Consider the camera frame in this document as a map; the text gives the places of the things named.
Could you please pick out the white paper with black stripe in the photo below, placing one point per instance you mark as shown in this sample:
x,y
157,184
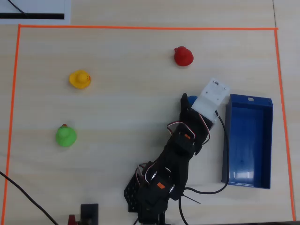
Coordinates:
x,y
42,5

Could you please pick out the thin black zip tie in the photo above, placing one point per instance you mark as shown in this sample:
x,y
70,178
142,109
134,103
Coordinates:
x,y
193,200

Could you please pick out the red rubber duck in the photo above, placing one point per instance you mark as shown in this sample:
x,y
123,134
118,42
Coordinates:
x,y
184,56

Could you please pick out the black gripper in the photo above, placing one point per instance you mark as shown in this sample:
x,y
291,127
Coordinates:
x,y
186,112

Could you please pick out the yellow rubber duck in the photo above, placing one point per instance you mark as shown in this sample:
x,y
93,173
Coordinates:
x,y
79,79

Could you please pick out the blue plastic box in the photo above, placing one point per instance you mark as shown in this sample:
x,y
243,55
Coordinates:
x,y
246,140

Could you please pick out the green rubber duck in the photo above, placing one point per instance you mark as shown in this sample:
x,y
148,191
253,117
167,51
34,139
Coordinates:
x,y
66,136

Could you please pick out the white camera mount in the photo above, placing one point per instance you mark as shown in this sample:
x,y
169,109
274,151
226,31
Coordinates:
x,y
211,98

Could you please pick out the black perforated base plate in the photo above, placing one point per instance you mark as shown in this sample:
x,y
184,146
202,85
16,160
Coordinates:
x,y
131,191

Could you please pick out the long orange tape strip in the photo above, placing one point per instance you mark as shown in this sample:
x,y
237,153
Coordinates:
x,y
140,27

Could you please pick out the blue rubber duck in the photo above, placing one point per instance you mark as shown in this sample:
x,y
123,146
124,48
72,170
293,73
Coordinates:
x,y
192,100

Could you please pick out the black table clamp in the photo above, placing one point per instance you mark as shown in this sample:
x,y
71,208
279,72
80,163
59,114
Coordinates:
x,y
89,211

